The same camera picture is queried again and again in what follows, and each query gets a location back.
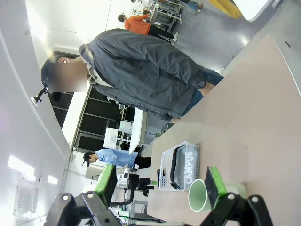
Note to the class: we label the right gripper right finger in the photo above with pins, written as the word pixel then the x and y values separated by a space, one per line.
pixel 212 186

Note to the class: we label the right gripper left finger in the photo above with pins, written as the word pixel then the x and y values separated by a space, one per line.
pixel 108 183

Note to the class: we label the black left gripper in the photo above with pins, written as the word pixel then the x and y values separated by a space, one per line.
pixel 142 184

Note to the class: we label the pale green plastic cup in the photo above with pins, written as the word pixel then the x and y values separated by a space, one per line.
pixel 197 195

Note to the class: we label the white perforated plastic basket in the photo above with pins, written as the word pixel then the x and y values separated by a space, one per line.
pixel 192 162

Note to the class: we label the person's left hand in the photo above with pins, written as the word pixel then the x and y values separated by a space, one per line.
pixel 207 90

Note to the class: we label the person in blue shirt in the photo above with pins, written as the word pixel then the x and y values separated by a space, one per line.
pixel 113 156

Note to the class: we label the white desk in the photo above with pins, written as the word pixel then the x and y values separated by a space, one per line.
pixel 137 127

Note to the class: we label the ceiling air conditioner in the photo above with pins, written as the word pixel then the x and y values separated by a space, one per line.
pixel 24 197

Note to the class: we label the black wrist watch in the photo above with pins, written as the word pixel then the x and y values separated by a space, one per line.
pixel 201 83

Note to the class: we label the person in grey jacket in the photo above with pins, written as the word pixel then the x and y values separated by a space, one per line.
pixel 141 77

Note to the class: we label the person in orange top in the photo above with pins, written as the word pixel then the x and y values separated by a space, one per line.
pixel 137 24

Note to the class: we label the yellow bin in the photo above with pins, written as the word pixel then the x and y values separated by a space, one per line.
pixel 225 7

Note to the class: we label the white side table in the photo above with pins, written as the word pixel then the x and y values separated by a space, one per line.
pixel 256 9

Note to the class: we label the black mounted camera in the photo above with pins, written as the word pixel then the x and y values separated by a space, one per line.
pixel 37 96

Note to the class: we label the metal frame rack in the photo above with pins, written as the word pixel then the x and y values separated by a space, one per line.
pixel 164 14

